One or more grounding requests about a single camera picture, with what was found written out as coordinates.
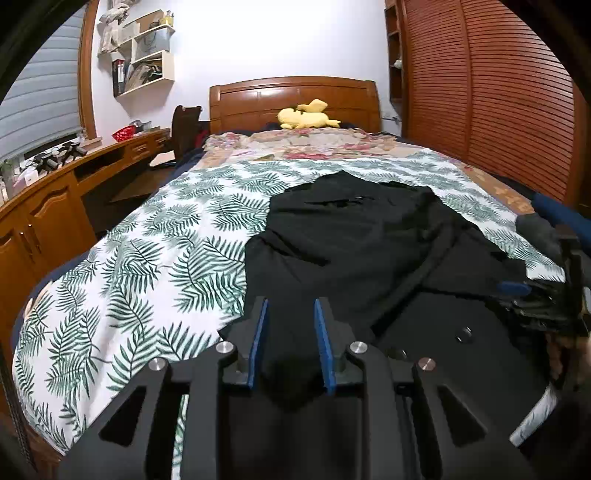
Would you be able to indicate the wooden headboard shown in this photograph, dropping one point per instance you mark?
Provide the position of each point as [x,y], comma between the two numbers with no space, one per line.
[249,101]

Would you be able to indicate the wooden desk cabinet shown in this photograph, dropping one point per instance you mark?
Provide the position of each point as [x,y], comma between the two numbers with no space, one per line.
[51,217]

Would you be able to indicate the black hand-held device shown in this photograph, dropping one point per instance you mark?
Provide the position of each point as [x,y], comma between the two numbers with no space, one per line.
[71,150]
[46,162]

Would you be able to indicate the red basket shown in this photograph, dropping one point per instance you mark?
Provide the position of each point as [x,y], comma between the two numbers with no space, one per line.
[124,134]

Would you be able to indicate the leaf print bed sheet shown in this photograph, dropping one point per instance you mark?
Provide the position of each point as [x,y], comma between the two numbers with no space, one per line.
[138,277]

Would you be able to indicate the wooden louvred wardrobe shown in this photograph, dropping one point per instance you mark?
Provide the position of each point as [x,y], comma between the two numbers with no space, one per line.
[498,92]

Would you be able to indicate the wooden open shelf niche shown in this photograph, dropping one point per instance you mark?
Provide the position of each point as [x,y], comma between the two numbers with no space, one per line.
[393,41]

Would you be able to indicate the dark grey cloth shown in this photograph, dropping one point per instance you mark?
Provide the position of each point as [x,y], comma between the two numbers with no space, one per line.
[538,233]

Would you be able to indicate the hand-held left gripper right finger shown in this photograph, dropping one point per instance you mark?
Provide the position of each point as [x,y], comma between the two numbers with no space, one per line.
[323,350]

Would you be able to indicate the grey window blind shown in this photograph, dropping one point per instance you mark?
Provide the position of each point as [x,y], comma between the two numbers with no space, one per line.
[41,92]

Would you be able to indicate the pink box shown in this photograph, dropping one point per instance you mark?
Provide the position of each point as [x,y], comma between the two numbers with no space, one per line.
[25,177]

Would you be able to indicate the person's right hand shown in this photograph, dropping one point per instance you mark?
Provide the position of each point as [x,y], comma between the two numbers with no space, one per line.
[563,355]

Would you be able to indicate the black double-breasted coat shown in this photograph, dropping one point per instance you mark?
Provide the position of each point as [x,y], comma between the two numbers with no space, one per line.
[346,240]

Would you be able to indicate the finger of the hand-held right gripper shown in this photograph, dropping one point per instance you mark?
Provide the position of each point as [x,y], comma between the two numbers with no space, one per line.
[515,288]
[540,314]

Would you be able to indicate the navy blue folded cloth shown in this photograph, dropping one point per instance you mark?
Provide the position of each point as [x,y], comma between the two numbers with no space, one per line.
[556,210]

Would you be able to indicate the floral blanket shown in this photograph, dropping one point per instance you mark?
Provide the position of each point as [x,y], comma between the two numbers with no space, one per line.
[323,147]

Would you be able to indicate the white wall shelf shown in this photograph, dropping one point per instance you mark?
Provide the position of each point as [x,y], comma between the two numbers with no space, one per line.
[147,69]

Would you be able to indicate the green bottle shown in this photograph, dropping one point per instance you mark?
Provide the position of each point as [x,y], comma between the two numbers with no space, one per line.
[6,177]

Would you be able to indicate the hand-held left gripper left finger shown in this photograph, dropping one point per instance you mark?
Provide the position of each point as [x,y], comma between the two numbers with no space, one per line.
[257,341]

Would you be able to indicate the yellow plush toy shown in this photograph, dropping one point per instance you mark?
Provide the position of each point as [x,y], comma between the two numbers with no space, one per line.
[302,119]

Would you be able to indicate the white hanging cloth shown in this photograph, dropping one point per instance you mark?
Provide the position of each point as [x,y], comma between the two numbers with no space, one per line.
[113,27]

